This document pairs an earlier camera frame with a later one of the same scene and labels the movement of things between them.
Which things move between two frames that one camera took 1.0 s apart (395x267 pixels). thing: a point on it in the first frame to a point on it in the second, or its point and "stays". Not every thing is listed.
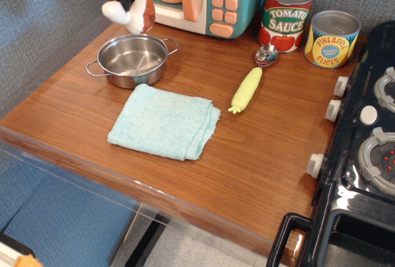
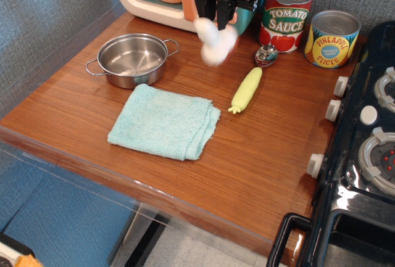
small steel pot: (134, 61) stays
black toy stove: (352, 221) stays
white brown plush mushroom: (141, 16) to (216, 44)
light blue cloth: (168, 124) stays
